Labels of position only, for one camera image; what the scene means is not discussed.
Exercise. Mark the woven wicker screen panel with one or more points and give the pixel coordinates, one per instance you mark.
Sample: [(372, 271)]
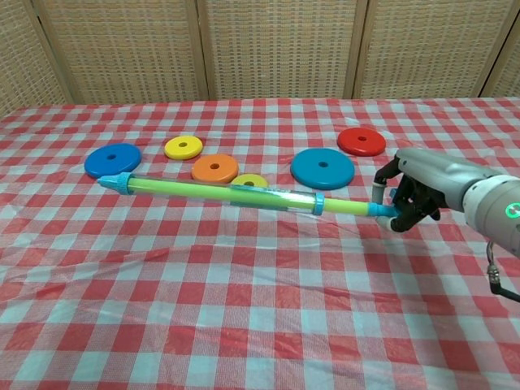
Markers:
[(430, 48), (20, 48), (280, 48), (510, 69), (122, 48)]

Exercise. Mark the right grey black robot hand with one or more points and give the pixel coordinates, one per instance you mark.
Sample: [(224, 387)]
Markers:
[(434, 174)]

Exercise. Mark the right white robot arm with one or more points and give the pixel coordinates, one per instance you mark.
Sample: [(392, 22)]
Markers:
[(491, 207)]

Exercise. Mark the red white checkered tablecloth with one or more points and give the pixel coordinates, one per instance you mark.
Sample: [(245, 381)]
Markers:
[(260, 317)]

